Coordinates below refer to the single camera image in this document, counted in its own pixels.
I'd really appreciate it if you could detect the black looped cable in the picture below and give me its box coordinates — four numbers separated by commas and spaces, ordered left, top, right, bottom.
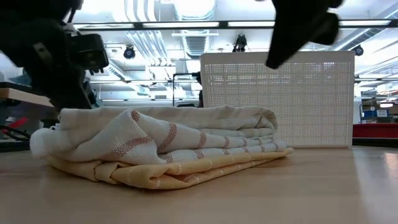
0, 124, 32, 141

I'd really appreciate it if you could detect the yellow checked towel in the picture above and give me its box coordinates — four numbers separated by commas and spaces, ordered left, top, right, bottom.
46, 147, 295, 190

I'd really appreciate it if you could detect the black ceiling rail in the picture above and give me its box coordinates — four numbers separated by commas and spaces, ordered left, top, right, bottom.
73, 19, 398, 30

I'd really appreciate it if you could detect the wooden side table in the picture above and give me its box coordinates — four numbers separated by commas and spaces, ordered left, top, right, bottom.
0, 86, 60, 125

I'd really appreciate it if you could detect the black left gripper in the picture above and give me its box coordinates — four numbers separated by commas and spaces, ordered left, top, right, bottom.
0, 0, 97, 110

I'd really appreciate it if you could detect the white perforated plastic basket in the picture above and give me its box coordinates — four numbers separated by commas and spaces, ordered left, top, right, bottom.
200, 50, 356, 149

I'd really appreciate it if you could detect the black right wrist camera housing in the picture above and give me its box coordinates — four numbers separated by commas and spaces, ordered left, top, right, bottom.
307, 12, 340, 46

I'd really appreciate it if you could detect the plain white towel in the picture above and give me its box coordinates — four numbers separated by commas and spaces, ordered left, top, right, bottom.
58, 105, 280, 139

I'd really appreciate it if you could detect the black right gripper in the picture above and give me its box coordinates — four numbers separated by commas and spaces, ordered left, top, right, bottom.
265, 0, 345, 70

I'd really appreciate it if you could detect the black keypad device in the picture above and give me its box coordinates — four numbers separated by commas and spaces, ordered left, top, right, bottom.
0, 81, 32, 93

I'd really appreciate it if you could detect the blue storage box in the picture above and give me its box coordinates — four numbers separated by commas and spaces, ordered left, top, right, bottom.
360, 105, 389, 119

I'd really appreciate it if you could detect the small red tool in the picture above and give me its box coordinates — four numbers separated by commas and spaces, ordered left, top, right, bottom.
4, 116, 30, 130

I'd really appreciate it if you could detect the black metal table frame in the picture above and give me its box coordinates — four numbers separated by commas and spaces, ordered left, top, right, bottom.
0, 139, 32, 152

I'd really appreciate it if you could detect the white towel with pink stripes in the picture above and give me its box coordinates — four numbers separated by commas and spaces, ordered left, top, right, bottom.
29, 108, 287, 165

